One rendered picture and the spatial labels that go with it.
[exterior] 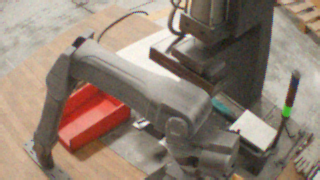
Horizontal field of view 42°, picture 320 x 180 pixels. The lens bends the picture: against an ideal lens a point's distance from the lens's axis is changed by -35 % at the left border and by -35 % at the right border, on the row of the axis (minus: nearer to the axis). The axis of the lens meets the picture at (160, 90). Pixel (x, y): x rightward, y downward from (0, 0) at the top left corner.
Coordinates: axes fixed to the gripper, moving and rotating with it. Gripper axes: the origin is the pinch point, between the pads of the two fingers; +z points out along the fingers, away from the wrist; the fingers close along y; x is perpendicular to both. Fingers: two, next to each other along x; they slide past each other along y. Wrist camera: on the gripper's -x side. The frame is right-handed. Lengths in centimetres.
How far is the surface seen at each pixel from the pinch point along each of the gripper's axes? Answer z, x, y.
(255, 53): 20.3, 11.5, 38.5
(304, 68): 211, 32, 138
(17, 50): 131, 196, 18
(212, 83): 4.1, 11.7, 18.6
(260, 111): 40, 7, 31
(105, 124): 16.9, 33.5, 1.0
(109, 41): 35, 59, 25
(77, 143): 11.0, 34.2, -9.4
